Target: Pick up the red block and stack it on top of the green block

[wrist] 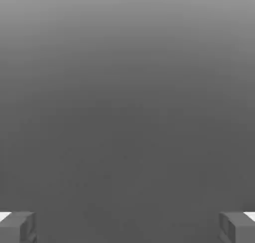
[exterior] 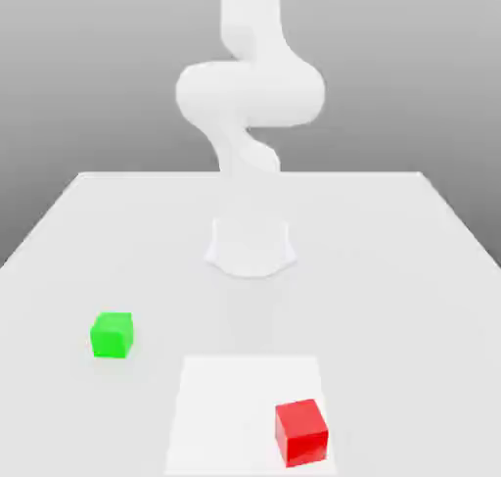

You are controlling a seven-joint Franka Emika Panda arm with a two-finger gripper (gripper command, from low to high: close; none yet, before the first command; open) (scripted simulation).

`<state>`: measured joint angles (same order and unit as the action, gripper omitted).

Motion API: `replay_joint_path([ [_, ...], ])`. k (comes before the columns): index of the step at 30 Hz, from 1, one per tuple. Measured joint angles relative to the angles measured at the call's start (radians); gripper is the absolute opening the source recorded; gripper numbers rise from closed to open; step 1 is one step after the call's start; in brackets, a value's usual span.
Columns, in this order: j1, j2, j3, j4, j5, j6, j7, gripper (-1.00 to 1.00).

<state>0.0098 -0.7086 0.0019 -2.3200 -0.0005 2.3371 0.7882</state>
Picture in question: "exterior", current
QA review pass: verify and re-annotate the small red cube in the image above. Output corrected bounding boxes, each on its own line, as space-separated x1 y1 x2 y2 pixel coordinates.
274 398 330 469

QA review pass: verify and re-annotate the small green cube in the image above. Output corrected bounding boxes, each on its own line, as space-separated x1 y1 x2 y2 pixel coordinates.
89 310 135 359

